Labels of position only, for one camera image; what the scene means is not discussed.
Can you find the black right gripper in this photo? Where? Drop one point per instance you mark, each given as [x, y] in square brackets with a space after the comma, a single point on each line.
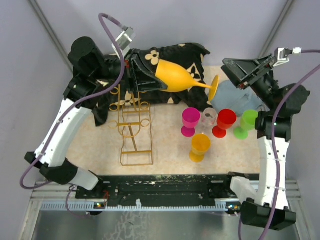
[237, 69]

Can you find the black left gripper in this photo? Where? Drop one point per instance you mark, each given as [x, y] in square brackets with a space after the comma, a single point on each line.
[134, 56]

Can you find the red plastic wine glass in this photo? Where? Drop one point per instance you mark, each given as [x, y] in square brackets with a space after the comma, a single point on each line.
[225, 120]

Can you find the clear wine glass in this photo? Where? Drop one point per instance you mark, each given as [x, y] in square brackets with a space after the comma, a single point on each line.
[208, 119]

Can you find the green plastic wine glass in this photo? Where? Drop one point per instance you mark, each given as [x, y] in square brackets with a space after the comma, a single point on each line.
[247, 123]

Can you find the pink plastic wine glass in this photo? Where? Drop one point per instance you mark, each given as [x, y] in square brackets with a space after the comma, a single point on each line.
[190, 119]

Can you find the orange plastic wine glass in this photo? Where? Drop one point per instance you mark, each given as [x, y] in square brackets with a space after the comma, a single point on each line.
[200, 144]

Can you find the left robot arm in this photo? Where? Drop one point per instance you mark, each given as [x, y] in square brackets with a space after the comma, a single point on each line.
[94, 75]

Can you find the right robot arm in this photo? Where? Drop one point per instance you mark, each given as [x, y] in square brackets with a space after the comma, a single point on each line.
[267, 207]

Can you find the light blue denim cloth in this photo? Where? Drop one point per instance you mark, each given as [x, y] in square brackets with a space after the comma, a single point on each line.
[237, 100]

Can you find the black patterned plush blanket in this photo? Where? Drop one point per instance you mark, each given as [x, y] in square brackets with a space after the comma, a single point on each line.
[187, 55]

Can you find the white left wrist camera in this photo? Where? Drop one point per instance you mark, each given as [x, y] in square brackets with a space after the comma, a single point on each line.
[126, 38]

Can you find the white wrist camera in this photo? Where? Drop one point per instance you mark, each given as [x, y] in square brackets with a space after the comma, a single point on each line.
[281, 55]
[126, 38]

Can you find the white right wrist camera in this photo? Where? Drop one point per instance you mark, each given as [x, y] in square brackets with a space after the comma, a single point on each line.
[281, 55]

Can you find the gold wire glass rack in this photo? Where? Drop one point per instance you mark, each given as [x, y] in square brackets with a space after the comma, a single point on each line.
[134, 124]

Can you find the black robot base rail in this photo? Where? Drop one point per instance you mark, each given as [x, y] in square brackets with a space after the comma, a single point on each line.
[184, 190]

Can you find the grey cable duct strip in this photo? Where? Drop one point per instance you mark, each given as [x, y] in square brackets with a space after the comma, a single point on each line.
[221, 205]

